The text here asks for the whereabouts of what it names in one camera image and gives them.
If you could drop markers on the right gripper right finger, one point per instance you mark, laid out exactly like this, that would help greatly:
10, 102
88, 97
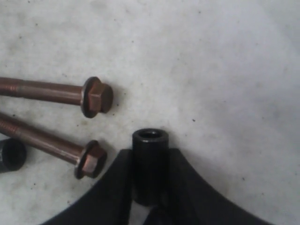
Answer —
199, 197

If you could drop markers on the black cylindrical metal sleeve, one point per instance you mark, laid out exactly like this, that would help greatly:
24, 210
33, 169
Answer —
150, 168
10, 154

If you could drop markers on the copper-coloured flanged hex bolt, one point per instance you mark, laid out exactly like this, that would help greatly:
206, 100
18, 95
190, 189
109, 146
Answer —
58, 92
51, 143

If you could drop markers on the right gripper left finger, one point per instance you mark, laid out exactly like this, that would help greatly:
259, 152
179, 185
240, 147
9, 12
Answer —
110, 194

